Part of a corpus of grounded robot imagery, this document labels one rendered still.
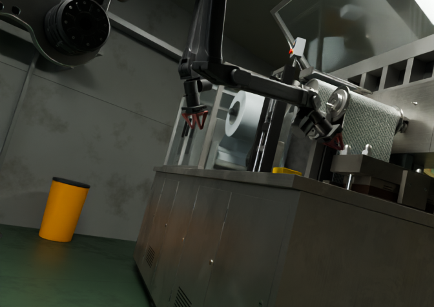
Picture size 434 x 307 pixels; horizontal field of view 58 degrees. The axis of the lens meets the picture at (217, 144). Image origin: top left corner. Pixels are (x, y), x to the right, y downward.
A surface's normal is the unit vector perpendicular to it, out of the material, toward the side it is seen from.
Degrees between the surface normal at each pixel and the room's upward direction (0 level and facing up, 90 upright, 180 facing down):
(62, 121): 90
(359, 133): 90
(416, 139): 90
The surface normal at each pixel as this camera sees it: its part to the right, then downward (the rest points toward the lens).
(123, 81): 0.65, 0.07
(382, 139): 0.31, -0.04
